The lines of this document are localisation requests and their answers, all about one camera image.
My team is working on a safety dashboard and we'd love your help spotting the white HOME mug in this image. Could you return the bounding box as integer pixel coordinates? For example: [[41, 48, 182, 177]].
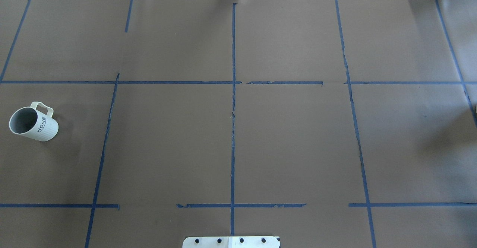
[[9, 101, 59, 142]]

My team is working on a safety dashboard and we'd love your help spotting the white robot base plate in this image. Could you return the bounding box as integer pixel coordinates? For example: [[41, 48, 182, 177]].
[[182, 236, 281, 248]]

